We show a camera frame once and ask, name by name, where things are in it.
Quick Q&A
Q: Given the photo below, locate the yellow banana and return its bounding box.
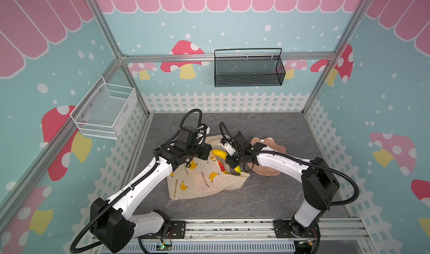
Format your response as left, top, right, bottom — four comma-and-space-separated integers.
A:
234, 166, 242, 174

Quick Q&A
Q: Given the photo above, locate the red orange strawberry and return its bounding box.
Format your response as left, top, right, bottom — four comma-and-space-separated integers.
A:
218, 162, 225, 171

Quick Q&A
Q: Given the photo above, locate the banana print plastic bag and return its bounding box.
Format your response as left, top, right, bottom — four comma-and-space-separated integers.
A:
168, 135, 250, 200

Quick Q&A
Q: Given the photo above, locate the yellow green mango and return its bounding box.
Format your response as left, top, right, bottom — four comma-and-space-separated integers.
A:
212, 149, 228, 160

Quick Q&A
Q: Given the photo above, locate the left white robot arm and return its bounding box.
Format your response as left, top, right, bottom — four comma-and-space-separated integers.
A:
69, 124, 212, 254

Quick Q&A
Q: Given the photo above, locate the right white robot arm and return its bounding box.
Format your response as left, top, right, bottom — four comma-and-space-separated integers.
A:
221, 132, 359, 233

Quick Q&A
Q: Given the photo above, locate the peach wavy plate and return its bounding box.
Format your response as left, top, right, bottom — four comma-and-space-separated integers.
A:
247, 137, 286, 176

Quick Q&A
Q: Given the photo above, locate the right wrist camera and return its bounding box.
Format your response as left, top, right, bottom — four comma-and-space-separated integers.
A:
221, 138, 236, 155

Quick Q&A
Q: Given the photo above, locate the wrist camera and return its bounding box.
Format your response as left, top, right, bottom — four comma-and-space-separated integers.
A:
221, 138, 236, 155
197, 124, 211, 139

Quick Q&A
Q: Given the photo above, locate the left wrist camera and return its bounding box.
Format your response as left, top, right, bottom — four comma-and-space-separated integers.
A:
197, 124, 211, 139

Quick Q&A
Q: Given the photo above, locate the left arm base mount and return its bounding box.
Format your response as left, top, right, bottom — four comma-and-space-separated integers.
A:
140, 220, 187, 240

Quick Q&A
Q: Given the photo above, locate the black wire basket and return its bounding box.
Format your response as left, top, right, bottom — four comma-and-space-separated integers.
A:
214, 48, 286, 88

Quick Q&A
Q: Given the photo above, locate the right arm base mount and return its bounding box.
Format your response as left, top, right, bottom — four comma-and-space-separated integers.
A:
273, 219, 320, 239

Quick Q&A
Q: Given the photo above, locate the white wire basket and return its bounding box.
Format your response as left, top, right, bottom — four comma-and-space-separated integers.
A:
70, 77, 138, 140

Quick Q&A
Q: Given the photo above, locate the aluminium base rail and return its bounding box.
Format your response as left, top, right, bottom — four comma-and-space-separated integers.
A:
88, 217, 374, 254

